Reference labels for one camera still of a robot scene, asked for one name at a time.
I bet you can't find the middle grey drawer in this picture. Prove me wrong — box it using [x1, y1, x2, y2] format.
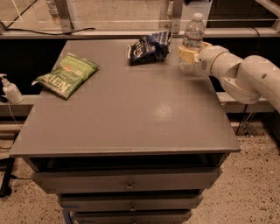
[59, 193, 203, 212]

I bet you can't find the metal frame rail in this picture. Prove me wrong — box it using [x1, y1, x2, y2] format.
[0, 0, 280, 39]

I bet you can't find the top grey drawer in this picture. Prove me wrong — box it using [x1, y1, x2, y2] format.
[31, 167, 221, 194]

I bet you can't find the white pump dispenser bottle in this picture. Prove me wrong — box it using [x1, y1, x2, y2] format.
[0, 73, 24, 104]

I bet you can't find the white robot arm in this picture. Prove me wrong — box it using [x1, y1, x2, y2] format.
[178, 42, 280, 112]

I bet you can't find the black cable on ledge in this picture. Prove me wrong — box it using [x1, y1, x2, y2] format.
[0, 20, 96, 37]

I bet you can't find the green chip bag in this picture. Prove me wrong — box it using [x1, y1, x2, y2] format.
[32, 53, 99, 100]

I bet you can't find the blue chip bag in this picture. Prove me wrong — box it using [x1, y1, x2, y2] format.
[128, 31, 172, 65]

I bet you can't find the grey drawer cabinet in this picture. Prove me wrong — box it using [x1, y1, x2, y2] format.
[9, 38, 242, 224]

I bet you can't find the clear plastic water bottle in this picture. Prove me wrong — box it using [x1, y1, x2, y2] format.
[178, 12, 205, 73]

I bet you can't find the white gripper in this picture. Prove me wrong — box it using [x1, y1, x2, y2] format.
[178, 41, 229, 77]

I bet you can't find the black stand leg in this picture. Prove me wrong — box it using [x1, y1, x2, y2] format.
[0, 157, 15, 198]

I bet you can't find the bottom grey drawer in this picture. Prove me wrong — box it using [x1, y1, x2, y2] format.
[75, 210, 192, 224]

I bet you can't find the grey drawer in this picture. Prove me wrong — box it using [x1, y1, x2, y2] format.
[75, 210, 192, 224]
[59, 193, 203, 212]
[31, 167, 221, 194]

